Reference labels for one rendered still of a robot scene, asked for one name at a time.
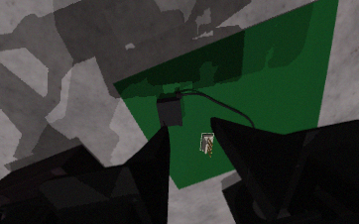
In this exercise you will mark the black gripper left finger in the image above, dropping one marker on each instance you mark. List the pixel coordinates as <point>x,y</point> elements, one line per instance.
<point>143,180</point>

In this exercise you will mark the black cooling fan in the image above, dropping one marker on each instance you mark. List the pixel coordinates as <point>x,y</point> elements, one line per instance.
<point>243,207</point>

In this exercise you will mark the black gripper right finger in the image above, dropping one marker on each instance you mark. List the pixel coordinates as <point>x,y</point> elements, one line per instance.
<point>270,164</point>

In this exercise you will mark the black connector plug with cable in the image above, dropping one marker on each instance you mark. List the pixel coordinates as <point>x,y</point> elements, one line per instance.
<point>170,113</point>

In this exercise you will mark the green circuit board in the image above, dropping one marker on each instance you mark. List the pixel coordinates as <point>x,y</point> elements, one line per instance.
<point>274,73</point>

